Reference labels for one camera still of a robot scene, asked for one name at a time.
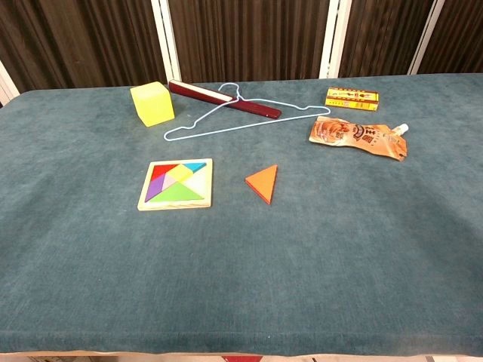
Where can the dark red long stick box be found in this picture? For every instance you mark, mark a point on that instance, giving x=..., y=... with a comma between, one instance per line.
x=260, y=109

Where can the teal table cloth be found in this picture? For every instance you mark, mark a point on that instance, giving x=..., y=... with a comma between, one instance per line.
x=302, y=264

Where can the pink triangle tangram piece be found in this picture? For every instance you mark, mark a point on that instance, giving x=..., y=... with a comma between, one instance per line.
x=168, y=183

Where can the yellow cube block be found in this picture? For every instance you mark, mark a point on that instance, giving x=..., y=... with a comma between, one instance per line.
x=152, y=103

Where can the orange spouted food pouch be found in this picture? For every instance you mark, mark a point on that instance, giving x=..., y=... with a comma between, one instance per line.
x=351, y=135

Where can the red triangle tangram piece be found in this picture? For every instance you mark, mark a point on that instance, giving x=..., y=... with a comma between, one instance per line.
x=160, y=171

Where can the green triangle tangram piece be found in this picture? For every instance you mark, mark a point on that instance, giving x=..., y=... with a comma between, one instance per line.
x=179, y=194

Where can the yellow red small carton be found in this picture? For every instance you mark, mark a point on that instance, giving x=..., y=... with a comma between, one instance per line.
x=351, y=99

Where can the wooden tangram puzzle tray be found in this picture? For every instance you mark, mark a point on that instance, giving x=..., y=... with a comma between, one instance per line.
x=197, y=185

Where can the dark brown folding screen panel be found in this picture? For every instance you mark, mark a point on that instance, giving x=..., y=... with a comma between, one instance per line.
x=381, y=34
x=75, y=37
x=460, y=34
x=249, y=37

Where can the orange triangle tangram piece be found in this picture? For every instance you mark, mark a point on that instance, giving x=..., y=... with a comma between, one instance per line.
x=266, y=183

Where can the yellow square tangram piece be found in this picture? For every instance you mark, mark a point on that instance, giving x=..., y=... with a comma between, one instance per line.
x=180, y=172

